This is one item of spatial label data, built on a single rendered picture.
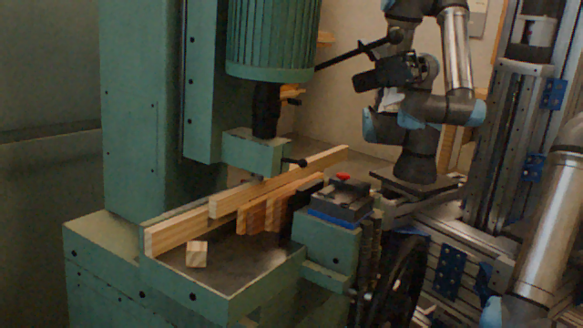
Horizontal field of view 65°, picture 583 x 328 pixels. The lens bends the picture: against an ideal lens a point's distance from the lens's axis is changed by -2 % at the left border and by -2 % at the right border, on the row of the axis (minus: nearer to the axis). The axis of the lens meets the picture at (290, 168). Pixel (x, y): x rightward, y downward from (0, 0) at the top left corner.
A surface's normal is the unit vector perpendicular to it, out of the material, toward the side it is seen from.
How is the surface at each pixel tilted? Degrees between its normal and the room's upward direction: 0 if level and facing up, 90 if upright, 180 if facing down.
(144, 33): 90
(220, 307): 90
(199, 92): 90
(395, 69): 89
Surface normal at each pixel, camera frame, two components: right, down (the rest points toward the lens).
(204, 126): -0.55, 0.22
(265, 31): -0.13, 0.32
